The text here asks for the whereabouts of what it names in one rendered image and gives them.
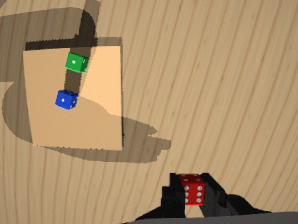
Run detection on green die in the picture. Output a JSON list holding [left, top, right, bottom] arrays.
[[65, 52, 89, 73]]

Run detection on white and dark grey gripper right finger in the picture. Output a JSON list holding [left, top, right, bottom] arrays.
[[199, 173, 273, 217]]

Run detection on blue die with white pips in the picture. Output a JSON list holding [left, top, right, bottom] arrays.
[[55, 89, 79, 110]]

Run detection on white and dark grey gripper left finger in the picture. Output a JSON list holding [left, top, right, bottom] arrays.
[[135, 173, 186, 221]]

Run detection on tan flat mat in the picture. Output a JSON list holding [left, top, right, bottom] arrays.
[[23, 46, 123, 150]]

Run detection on red die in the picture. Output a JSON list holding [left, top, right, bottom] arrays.
[[178, 174, 205, 205]]

